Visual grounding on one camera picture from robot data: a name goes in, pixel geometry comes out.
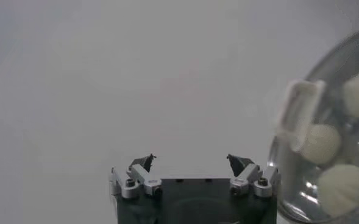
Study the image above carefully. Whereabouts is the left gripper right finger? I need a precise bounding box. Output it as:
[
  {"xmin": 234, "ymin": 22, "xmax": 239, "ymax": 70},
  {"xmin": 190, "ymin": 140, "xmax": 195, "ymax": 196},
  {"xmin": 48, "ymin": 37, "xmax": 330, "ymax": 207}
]
[{"xmin": 226, "ymin": 153, "xmax": 281, "ymax": 198}]

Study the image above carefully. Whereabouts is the glass lid with white handle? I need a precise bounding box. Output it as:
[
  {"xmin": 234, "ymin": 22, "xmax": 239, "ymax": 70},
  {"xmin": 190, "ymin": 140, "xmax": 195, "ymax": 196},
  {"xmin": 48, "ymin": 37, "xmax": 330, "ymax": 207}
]
[{"xmin": 266, "ymin": 23, "xmax": 359, "ymax": 224}]

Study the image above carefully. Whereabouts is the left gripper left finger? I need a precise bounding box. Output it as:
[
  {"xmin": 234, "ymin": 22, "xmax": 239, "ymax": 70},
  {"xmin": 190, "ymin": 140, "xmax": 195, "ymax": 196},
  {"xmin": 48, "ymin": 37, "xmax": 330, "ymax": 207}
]
[{"xmin": 108, "ymin": 153, "xmax": 163, "ymax": 200}]

